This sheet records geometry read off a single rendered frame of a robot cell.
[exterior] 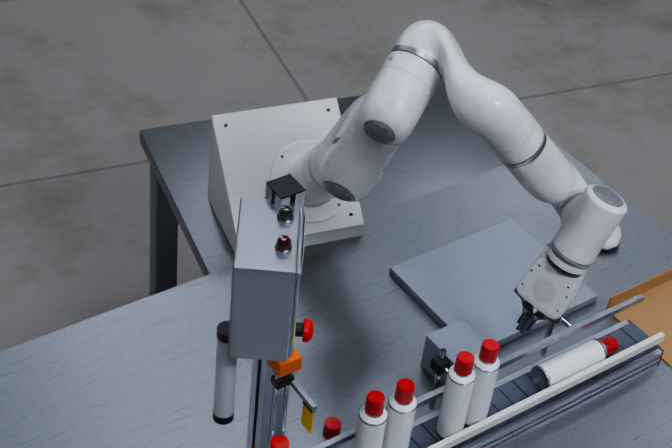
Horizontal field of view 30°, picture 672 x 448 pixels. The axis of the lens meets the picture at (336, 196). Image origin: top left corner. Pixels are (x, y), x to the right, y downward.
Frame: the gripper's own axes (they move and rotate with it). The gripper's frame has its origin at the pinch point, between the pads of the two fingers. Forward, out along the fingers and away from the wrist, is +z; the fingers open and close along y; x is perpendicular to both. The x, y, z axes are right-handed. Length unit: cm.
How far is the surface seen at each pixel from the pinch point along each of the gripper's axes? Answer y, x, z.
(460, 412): 1.9, -18.6, 13.1
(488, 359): 0.4, -15.4, 2.1
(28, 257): -151, 53, 126
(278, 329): -20, -65, -12
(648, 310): 13.7, 47.2, 6.9
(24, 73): -230, 122, 124
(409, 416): -3.0, -32.2, 10.9
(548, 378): 9.0, 4.2, 9.8
